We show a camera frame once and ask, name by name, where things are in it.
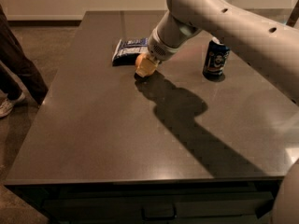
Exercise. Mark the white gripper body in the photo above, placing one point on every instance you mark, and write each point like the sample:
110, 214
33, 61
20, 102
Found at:
158, 49

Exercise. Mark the dark drawer with handle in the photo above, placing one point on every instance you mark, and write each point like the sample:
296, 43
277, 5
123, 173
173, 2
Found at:
214, 208

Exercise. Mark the orange fruit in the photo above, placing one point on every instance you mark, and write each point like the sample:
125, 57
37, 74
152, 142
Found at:
140, 63

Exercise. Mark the person in dark trousers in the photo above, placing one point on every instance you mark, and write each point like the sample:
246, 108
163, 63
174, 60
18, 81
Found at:
13, 57

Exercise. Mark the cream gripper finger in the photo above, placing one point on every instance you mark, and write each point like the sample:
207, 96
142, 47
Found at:
150, 68

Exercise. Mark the blue soda can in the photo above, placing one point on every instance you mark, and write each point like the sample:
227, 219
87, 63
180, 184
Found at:
216, 57

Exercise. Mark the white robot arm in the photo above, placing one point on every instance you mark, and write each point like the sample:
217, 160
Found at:
269, 47

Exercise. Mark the blue chip bag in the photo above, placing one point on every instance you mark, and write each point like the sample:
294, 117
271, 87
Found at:
127, 51

